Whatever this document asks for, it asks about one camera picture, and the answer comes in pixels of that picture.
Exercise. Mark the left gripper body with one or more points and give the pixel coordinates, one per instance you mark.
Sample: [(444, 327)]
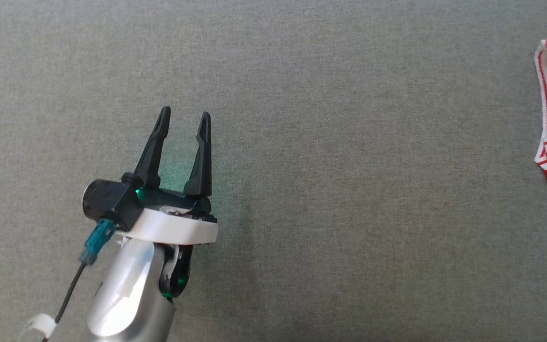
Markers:
[(174, 228)]

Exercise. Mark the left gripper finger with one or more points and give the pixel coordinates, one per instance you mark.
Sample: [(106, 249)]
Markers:
[(203, 166), (152, 156)]

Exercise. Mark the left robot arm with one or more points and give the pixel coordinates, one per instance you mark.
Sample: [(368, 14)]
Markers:
[(126, 294)]

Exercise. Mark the white tape tag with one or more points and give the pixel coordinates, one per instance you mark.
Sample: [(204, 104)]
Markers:
[(41, 324)]

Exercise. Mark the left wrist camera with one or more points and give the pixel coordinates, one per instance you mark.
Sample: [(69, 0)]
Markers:
[(109, 202)]

